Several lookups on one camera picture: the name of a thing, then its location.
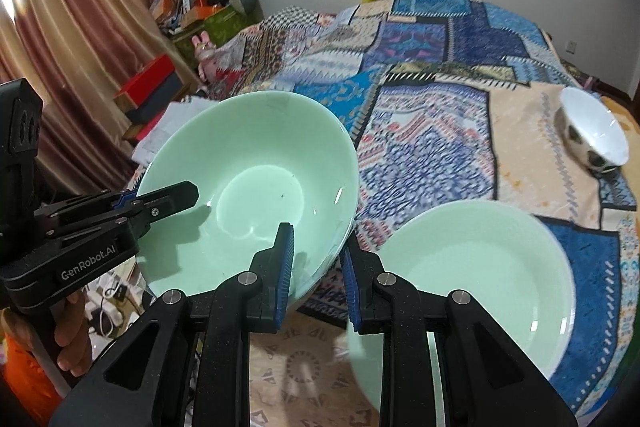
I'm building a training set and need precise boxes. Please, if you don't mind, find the mint green plate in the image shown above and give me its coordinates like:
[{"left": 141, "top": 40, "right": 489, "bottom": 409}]
[{"left": 348, "top": 200, "right": 576, "bottom": 410}]

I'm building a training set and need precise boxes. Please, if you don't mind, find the mint green bowl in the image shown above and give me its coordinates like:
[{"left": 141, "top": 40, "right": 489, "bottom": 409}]
[{"left": 137, "top": 91, "right": 359, "bottom": 306}]

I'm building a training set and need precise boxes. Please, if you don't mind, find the white bowl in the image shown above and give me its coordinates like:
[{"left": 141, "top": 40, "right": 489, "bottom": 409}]
[{"left": 554, "top": 87, "right": 629, "bottom": 174}]

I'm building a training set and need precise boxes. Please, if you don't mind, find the left hand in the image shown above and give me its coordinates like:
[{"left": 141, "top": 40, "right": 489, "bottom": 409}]
[{"left": 54, "top": 291, "right": 92, "bottom": 377}]

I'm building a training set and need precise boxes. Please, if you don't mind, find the white folded cloth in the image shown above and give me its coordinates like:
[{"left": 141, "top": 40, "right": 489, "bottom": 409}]
[{"left": 132, "top": 96, "right": 218, "bottom": 167}]

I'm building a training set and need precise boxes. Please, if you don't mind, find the red box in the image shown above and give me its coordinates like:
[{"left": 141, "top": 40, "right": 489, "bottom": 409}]
[{"left": 114, "top": 54, "right": 175, "bottom": 113}]

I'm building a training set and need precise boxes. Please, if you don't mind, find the striped brown curtain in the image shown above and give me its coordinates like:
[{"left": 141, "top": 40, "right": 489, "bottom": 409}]
[{"left": 1, "top": 0, "right": 198, "bottom": 194}]

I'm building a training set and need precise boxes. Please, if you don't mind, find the pink bunny toy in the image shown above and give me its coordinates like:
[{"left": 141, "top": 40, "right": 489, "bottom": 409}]
[{"left": 192, "top": 30, "right": 218, "bottom": 84}]

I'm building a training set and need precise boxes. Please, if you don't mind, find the patchwork patterned bed cover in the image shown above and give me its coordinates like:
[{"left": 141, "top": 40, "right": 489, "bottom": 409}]
[{"left": 210, "top": 0, "right": 639, "bottom": 426}]

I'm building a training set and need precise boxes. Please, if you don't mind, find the green storage box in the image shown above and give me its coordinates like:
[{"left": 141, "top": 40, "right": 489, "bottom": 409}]
[{"left": 170, "top": 5, "right": 256, "bottom": 68}]

